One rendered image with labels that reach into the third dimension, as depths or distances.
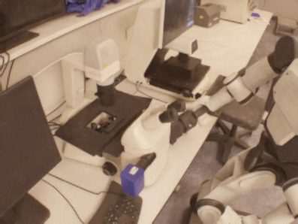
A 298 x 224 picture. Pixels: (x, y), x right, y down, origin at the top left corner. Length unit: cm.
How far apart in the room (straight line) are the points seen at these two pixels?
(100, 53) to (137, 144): 33
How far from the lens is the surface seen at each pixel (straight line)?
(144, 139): 86
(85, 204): 104
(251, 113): 198
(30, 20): 116
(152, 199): 102
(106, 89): 92
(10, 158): 81
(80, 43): 159
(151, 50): 146
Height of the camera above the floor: 161
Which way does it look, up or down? 38 degrees down
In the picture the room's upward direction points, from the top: straight up
